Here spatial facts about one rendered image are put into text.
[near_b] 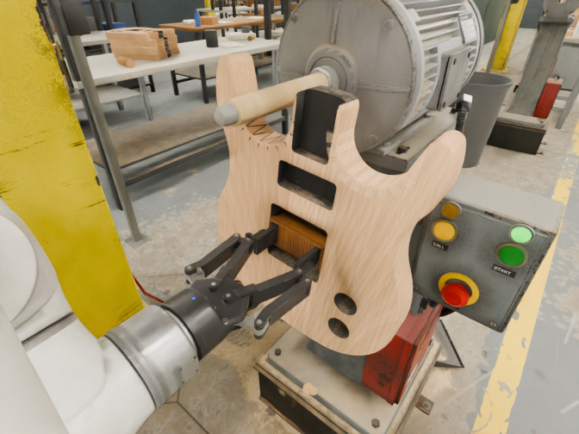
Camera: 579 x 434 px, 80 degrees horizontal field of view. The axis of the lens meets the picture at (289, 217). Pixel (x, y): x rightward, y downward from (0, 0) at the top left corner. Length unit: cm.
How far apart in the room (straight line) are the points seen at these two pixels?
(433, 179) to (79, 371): 36
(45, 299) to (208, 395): 130
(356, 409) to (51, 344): 101
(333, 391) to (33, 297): 104
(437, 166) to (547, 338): 177
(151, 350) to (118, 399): 5
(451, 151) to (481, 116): 292
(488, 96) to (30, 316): 314
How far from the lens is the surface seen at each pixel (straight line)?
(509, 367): 188
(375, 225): 42
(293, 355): 130
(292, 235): 51
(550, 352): 204
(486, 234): 55
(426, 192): 38
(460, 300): 60
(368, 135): 58
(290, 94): 48
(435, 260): 60
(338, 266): 49
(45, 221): 136
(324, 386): 126
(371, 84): 55
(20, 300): 32
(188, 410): 159
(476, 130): 332
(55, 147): 129
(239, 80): 50
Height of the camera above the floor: 138
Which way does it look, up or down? 34 degrees down
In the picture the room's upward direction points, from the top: straight up
